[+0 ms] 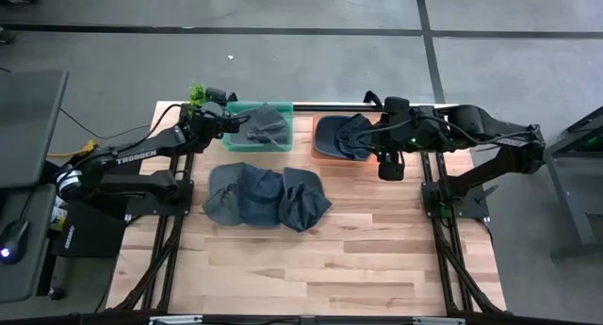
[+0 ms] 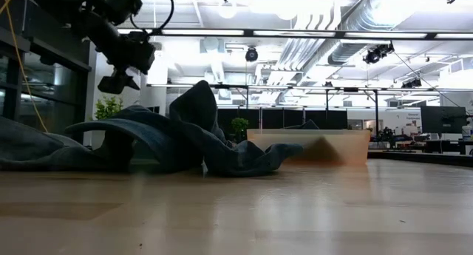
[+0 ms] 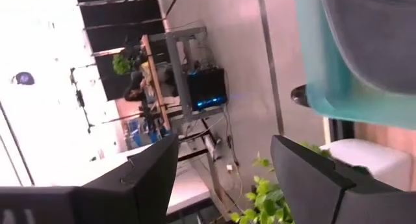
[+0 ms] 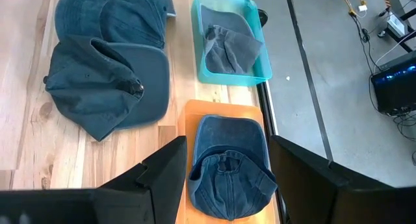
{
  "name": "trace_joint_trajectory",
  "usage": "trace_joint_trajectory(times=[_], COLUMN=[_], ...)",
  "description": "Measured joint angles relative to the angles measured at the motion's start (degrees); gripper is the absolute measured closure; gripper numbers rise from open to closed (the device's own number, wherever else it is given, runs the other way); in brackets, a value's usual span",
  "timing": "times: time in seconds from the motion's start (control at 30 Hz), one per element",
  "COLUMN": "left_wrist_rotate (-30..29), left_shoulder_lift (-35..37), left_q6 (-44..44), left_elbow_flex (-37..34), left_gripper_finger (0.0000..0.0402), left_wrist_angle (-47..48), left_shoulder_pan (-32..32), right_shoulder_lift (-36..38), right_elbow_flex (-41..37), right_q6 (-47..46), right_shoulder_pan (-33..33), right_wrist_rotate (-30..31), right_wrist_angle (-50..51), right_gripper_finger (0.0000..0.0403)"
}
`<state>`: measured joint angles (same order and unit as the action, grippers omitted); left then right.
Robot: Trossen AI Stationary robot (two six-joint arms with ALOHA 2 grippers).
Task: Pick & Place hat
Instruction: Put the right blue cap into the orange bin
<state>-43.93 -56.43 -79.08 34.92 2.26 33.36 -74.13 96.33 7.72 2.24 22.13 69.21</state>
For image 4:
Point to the green translucent plastic bin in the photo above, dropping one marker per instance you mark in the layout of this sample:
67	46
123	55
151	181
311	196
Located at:
265	65

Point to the black computer with blue lights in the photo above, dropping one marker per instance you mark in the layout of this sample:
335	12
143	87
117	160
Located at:
395	84

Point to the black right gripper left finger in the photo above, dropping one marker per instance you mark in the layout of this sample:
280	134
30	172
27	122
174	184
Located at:
162	185

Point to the black metal table frame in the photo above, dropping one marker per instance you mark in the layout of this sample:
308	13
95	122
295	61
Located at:
265	104

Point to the black table leg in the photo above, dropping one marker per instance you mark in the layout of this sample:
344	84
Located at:
398	9

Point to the grey cap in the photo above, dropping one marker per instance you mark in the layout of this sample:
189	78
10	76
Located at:
227	45

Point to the blue denim cap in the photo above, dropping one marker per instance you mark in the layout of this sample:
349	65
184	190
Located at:
227	172

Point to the small silver box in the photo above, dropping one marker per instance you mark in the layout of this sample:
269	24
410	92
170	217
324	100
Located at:
396	24

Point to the orange translucent plastic bin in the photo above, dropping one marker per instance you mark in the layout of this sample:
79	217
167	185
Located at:
190	120

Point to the grey-blue cap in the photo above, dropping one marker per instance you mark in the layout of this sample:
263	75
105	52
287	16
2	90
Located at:
161	3

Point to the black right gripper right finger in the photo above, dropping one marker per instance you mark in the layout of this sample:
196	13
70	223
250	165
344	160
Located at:
302	185

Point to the dark blue cap with buckle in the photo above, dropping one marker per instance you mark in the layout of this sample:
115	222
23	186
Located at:
97	87

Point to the white power adapter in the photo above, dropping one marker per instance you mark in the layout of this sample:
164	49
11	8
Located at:
362	7

